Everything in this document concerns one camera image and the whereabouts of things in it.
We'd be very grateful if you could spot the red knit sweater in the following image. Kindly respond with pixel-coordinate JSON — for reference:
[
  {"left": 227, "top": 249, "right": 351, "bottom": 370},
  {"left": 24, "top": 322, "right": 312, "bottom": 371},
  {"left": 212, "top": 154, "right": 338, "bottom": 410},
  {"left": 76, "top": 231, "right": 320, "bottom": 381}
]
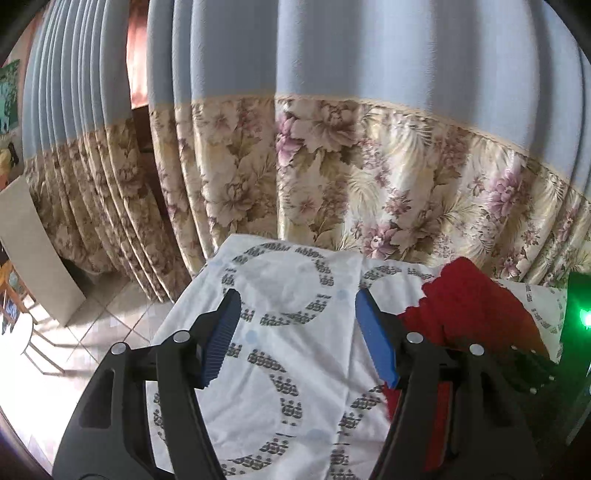
[{"left": 383, "top": 256, "right": 552, "bottom": 472}]

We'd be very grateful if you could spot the white round table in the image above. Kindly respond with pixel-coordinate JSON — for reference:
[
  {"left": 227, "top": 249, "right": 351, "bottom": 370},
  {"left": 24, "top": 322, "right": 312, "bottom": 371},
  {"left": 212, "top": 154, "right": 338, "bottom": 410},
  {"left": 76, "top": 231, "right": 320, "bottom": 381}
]
[{"left": 0, "top": 311, "right": 65, "bottom": 377}]

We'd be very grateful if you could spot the white printed bed sheet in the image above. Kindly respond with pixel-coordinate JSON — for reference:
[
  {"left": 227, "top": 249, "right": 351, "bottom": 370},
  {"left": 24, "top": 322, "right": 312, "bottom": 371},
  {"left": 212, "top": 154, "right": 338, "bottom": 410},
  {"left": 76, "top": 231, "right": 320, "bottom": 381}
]
[{"left": 145, "top": 233, "right": 571, "bottom": 480}]

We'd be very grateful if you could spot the green wall poster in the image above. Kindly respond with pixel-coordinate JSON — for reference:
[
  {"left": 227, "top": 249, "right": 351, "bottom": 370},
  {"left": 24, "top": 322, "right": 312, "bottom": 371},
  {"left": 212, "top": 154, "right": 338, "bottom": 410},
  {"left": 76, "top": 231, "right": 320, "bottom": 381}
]
[{"left": 0, "top": 59, "right": 22, "bottom": 137}]

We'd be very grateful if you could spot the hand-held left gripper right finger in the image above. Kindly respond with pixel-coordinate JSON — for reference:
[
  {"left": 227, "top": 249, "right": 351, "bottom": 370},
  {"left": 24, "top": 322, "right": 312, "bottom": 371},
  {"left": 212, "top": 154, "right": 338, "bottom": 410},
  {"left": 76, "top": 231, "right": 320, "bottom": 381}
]
[{"left": 355, "top": 288, "right": 532, "bottom": 480}]

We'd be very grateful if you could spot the white flat board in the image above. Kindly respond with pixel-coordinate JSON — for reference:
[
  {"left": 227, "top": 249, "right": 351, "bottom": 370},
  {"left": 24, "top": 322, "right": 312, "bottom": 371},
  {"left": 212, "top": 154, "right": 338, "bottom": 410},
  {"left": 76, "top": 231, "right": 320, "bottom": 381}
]
[{"left": 0, "top": 175, "right": 88, "bottom": 326}]

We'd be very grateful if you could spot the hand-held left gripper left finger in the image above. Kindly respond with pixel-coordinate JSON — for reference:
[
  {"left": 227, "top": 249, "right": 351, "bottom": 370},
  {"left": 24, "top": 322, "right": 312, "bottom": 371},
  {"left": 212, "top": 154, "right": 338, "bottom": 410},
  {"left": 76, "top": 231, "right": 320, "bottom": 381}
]
[{"left": 52, "top": 288, "right": 243, "bottom": 480}]

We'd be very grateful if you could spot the blue floral curtain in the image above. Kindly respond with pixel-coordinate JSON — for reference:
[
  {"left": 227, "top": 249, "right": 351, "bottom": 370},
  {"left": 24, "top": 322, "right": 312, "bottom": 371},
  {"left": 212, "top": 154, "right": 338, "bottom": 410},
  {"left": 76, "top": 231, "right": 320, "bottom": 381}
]
[
  {"left": 21, "top": 0, "right": 192, "bottom": 303},
  {"left": 147, "top": 0, "right": 591, "bottom": 289}
]

